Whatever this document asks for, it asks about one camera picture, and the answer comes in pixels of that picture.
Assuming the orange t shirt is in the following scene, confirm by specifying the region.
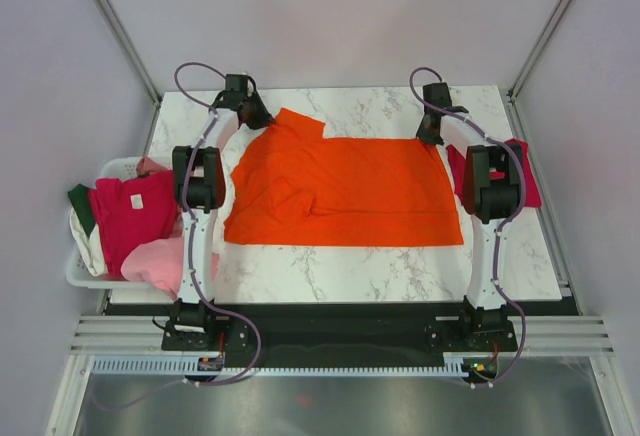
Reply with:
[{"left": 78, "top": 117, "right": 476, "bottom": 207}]
[{"left": 224, "top": 109, "right": 463, "bottom": 248}]

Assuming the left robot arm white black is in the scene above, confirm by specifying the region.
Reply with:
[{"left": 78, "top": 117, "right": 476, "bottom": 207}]
[{"left": 162, "top": 74, "right": 274, "bottom": 352}]

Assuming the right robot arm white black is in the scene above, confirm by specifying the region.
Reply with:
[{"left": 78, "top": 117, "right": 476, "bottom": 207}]
[{"left": 416, "top": 82, "right": 526, "bottom": 352}]

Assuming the folded crimson t shirt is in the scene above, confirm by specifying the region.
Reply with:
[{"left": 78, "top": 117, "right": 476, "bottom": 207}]
[{"left": 446, "top": 138, "right": 542, "bottom": 208}]

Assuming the dusty pink t shirt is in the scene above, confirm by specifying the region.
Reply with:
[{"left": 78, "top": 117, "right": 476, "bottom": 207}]
[{"left": 135, "top": 157, "right": 171, "bottom": 178}]

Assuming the magenta t shirt in basket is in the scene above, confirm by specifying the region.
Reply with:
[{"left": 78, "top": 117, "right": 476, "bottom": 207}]
[{"left": 89, "top": 170, "right": 178, "bottom": 278}]

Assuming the light pink t shirt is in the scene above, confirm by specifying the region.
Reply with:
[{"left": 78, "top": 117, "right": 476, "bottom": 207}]
[{"left": 120, "top": 238, "right": 221, "bottom": 302}]

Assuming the dark green t shirt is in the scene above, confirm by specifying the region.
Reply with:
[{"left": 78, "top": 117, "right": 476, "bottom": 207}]
[{"left": 67, "top": 184, "right": 96, "bottom": 236}]

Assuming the white t shirt in basket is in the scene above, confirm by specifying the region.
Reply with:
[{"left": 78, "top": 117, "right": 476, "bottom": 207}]
[{"left": 69, "top": 209, "right": 108, "bottom": 277}]

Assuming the white laundry basket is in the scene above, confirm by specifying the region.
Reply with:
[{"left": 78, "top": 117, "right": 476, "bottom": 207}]
[{"left": 67, "top": 158, "right": 181, "bottom": 289}]

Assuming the left aluminium frame post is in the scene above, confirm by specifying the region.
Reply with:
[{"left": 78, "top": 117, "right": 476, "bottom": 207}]
[{"left": 93, "top": 0, "right": 162, "bottom": 109}]

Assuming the aluminium frame post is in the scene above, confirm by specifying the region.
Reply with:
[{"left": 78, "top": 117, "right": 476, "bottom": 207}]
[
  {"left": 93, "top": 0, "right": 162, "bottom": 109},
  {"left": 506, "top": 0, "right": 575, "bottom": 104}
]

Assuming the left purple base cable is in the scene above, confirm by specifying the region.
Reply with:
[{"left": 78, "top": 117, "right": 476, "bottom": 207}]
[{"left": 89, "top": 305, "right": 266, "bottom": 412}]

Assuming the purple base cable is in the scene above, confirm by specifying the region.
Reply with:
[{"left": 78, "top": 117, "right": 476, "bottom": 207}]
[
  {"left": 89, "top": 305, "right": 266, "bottom": 412},
  {"left": 462, "top": 305, "right": 530, "bottom": 391}
]

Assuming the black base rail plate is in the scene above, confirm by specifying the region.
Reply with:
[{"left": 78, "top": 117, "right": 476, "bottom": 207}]
[{"left": 106, "top": 302, "right": 514, "bottom": 365}]

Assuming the right aluminium frame post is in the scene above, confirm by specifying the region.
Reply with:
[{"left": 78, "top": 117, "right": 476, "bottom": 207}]
[{"left": 506, "top": 0, "right": 575, "bottom": 104}]

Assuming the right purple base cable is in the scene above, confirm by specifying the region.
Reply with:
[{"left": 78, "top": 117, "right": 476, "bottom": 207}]
[{"left": 462, "top": 305, "right": 530, "bottom": 391}]

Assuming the white slotted cable duct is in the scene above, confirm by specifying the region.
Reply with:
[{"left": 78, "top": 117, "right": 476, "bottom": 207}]
[{"left": 90, "top": 352, "right": 498, "bottom": 378}]

